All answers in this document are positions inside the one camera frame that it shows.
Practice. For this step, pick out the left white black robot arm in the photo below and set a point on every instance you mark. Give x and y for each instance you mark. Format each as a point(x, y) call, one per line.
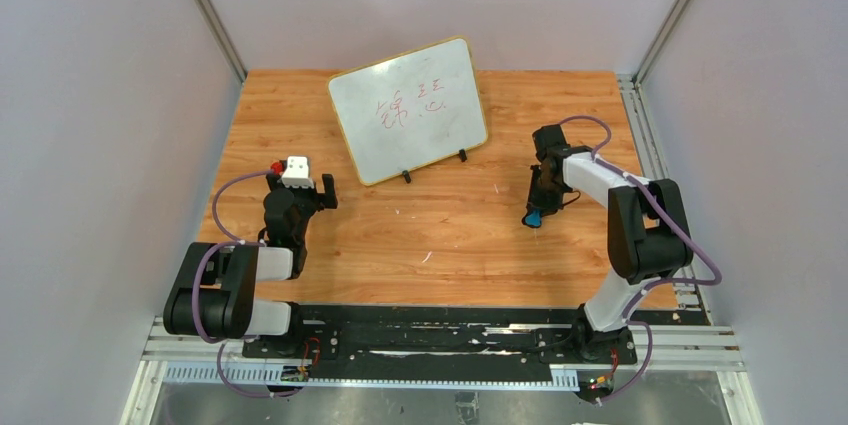
point(214, 294)

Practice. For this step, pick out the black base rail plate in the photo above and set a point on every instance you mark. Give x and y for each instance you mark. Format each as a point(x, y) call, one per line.
point(438, 344)

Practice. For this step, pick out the blue black eraser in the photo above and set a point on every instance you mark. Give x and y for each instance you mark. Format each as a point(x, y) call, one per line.
point(532, 219)

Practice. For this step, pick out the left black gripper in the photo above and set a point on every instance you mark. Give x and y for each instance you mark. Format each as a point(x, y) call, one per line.
point(304, 194)

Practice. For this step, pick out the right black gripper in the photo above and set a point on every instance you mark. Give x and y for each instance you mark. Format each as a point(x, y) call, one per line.
point(544, 186)

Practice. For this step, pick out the aluminium frame rails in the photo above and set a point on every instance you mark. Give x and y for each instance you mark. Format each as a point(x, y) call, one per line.
point(689, 371)

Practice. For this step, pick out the aluminium corner post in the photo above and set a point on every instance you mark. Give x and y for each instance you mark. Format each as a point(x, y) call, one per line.
point(222, 38)
point(660, 40)

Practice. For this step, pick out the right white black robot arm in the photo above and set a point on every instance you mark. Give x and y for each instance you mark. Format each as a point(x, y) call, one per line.
point(646, 232)

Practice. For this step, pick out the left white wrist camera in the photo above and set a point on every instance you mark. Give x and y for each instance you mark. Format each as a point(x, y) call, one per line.
point(293, 172)

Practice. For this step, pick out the left aluminium corner post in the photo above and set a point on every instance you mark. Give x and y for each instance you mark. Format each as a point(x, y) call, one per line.
point(222, 38)

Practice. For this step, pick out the right aluminium corner post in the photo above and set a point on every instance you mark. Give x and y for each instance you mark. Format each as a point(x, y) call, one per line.
point(660, 40)

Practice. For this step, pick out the yellow framed whiteboard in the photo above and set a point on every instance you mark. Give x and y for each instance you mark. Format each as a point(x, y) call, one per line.
point(409, 111)

